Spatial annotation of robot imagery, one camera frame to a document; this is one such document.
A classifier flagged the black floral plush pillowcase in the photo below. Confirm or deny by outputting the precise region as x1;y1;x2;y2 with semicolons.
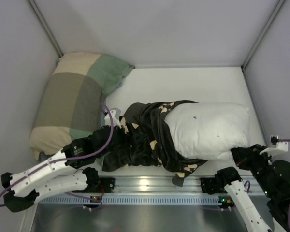
102;100;206;187

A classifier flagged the white pillow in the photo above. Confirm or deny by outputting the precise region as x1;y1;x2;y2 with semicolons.
165;103;250;160

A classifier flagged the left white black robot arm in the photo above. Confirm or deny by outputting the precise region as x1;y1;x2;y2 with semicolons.
0;126;125;213

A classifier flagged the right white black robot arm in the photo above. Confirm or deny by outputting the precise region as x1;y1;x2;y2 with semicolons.
215;141;290;232

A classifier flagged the green beige patchwork pillow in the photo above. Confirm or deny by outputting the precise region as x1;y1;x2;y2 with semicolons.
29;52;134;159

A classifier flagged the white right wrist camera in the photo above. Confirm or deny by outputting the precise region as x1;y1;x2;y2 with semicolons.
260;135;289;156

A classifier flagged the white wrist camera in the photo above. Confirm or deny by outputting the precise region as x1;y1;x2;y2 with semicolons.
260;135;289;156
104;108;121;127

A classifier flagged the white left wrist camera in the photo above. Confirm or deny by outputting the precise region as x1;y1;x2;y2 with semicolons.
104;108;121;127

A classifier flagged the perforated grey cable duct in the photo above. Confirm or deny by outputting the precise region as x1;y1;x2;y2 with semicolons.
39;193;232;206

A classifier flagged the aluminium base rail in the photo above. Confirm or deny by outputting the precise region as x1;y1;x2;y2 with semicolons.
112;176;208;194

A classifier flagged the left aluminium corner post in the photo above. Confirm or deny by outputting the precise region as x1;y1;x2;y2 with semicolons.
26;0;63;58

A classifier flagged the aluminium corner post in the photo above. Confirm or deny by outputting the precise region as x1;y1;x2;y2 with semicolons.
26;0;63;58
241;0;288;71

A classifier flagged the right aluminium corner post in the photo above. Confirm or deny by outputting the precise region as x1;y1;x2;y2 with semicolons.
241;0;288;71

